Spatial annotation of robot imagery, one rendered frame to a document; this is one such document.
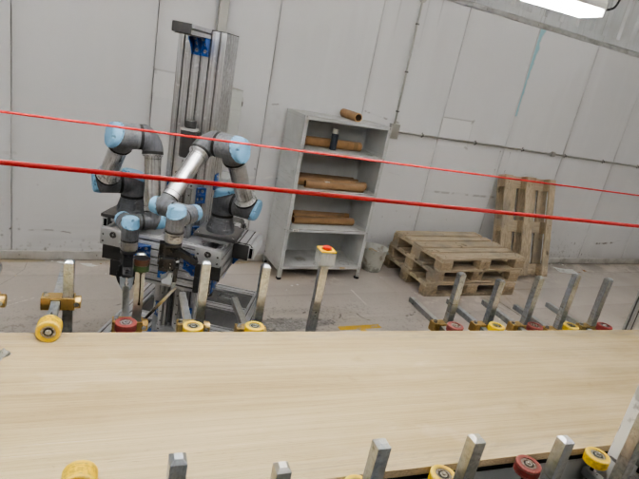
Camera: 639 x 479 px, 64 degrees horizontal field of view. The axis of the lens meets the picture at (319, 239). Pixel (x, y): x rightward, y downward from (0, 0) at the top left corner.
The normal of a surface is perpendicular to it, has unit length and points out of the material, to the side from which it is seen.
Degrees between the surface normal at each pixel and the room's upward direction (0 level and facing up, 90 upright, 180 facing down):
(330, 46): 90
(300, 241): 90
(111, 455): 0
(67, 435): 0
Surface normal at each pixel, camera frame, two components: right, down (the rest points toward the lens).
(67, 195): 0.41, 0.36
